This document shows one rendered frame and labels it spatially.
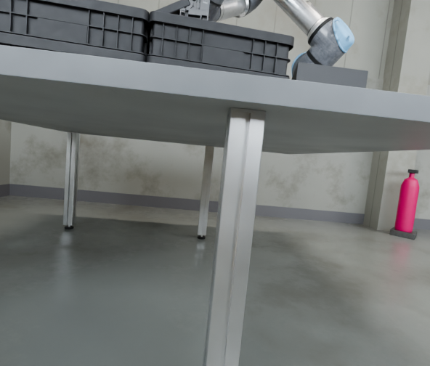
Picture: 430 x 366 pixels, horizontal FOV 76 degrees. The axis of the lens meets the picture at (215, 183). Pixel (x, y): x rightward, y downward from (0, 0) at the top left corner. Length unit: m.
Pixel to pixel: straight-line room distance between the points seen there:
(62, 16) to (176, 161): 2.25
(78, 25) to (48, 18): 0.07
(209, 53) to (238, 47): 0.08
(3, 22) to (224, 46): 0.53
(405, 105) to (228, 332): 0.47
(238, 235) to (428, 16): 3.47
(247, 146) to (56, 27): 0.58
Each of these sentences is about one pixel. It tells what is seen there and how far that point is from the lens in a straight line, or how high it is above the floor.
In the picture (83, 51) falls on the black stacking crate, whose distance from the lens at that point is 0.82.
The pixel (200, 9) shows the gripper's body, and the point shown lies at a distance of 0.92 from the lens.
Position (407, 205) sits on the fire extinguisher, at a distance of 3.21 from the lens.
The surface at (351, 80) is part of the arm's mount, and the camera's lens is 1.15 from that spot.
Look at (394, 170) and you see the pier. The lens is 3.36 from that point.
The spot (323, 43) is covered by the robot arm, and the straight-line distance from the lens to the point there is 1.23.
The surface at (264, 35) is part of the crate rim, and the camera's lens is 0.86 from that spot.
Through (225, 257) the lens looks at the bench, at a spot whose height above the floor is 0.41.
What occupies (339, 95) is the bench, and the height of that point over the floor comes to 0.68.
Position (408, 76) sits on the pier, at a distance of 3.51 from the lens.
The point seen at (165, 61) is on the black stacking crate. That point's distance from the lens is 0.79.
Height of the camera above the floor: 0.57
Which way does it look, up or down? 5 degrees down
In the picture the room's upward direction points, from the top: 5 degrees clockwise
